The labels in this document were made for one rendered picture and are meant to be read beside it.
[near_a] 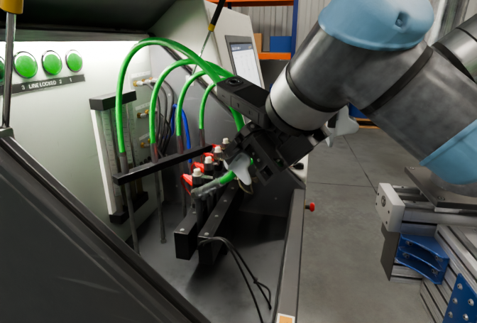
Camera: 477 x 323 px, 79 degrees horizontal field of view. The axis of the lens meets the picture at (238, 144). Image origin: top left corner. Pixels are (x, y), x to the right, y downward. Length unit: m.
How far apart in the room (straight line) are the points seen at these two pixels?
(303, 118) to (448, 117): 0.12
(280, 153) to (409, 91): 0.18
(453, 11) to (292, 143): 0.71
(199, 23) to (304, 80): 0.75
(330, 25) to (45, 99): 0.60
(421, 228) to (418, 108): 0.74
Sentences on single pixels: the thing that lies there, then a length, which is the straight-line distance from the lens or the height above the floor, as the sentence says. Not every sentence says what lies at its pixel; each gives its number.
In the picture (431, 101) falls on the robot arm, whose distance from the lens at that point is 0.27.
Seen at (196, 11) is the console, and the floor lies 1.51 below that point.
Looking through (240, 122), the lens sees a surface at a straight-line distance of 0.47.
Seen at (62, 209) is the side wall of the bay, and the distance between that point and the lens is 0.43.
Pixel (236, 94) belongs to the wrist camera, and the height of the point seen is 1.35.
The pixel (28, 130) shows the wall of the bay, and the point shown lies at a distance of 0.70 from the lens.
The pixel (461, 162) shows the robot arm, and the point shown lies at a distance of 0.29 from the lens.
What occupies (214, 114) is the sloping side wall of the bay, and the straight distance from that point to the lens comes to 0.98.
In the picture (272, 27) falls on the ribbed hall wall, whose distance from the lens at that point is 7.08.
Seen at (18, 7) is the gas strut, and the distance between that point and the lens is 0.41.
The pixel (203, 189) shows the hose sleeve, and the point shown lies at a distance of 0.58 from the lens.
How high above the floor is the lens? 1.42
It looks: 20 degrees down
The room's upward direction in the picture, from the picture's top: straight up
